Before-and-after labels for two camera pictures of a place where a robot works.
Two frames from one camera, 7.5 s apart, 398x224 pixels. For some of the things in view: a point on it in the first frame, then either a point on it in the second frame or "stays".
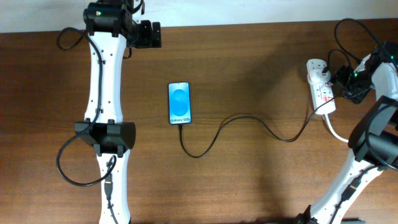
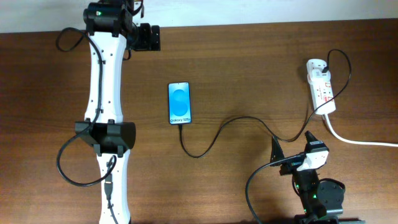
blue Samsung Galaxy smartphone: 180,112 stays
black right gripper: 343,78 → 288,167
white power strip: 323,98 stays
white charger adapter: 316,76 stays
